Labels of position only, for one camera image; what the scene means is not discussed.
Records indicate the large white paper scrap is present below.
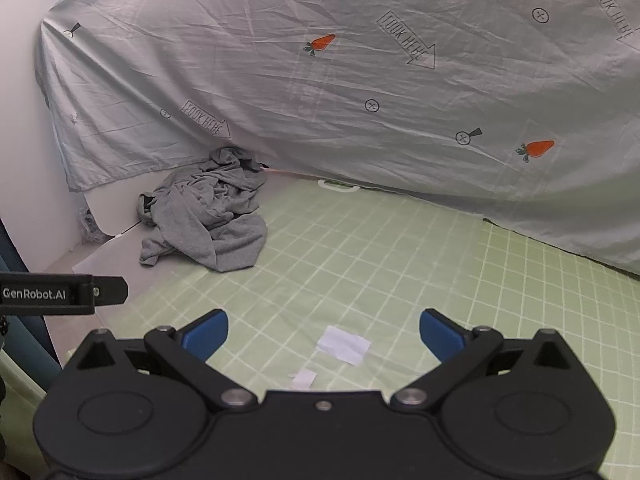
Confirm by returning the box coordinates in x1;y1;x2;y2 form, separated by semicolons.
316;325;372;367

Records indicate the grey shirt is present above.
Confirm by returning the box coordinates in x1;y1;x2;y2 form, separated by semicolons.
137;146;269;273

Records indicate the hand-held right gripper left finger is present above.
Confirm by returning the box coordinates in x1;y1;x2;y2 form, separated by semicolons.
65;309;259;413

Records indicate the grey carrot print sheet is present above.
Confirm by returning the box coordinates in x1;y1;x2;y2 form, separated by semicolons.
35;0;640;277

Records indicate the green grid mat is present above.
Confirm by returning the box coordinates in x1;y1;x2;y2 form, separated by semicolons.
0;177;640;480

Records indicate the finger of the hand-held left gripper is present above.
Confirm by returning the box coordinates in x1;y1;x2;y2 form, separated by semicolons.
91;276;129;307

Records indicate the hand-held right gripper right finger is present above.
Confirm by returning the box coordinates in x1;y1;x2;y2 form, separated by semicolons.
389;309;583;413

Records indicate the white board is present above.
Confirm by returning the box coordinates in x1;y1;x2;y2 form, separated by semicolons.
82;167;173;241

